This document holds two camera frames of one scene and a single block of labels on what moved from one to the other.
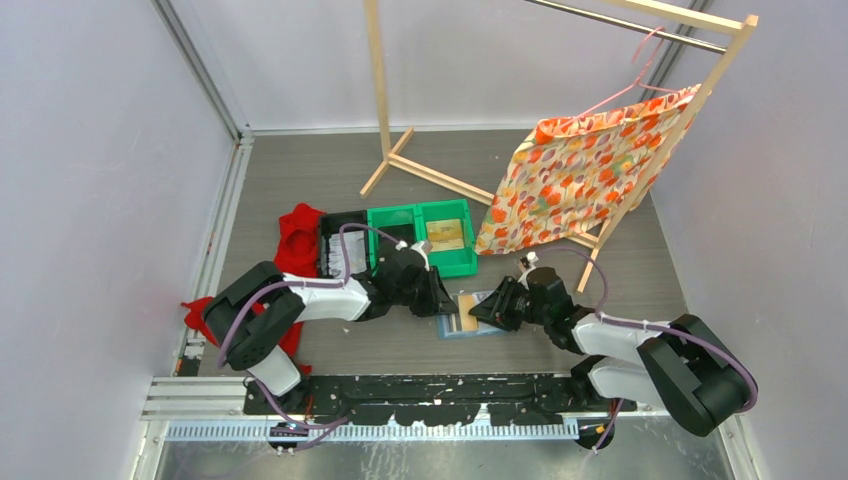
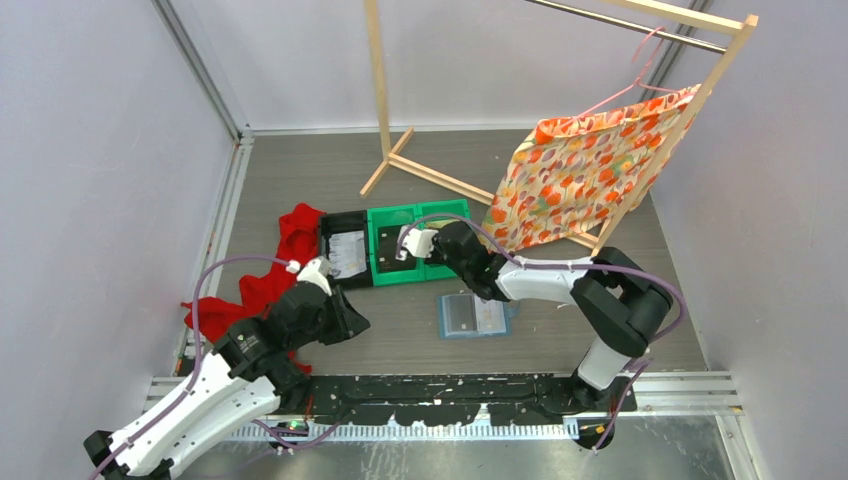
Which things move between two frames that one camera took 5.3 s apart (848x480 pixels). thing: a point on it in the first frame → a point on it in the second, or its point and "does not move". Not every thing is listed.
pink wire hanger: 642,73 does not move
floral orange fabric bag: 575,171 does not move
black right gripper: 494,309 → 436,256
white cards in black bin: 356,253 does not move
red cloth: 298,252 does not move
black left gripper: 438,301 → 348,321
